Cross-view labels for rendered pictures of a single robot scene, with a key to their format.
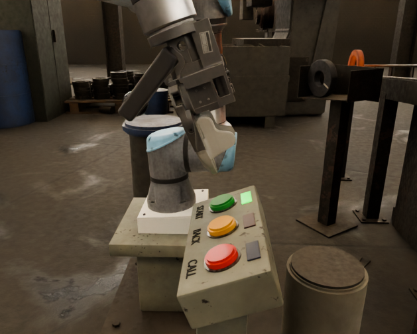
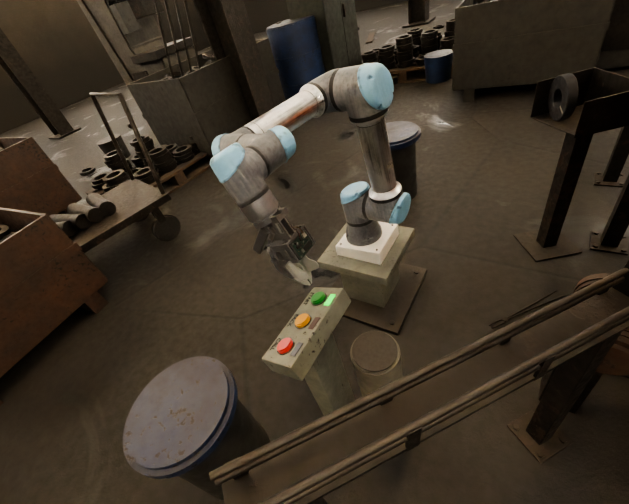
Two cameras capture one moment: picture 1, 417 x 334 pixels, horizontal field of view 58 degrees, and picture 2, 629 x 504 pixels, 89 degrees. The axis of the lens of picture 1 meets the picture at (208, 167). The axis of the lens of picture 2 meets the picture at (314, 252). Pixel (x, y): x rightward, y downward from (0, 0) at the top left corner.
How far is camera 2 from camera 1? 56 cm
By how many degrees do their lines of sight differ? 40
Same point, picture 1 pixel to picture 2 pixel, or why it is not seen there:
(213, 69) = (283, 246)
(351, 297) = (373, 376)
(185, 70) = (275, 238)
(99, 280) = not seen: hidden behind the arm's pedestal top
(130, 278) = not seen: hidden behind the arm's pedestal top
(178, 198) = (362, 237)
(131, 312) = not seen: hidden behind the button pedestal
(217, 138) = (300, 273)
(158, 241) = (346, 265)
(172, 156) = (354, 209)
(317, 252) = (377, 337)
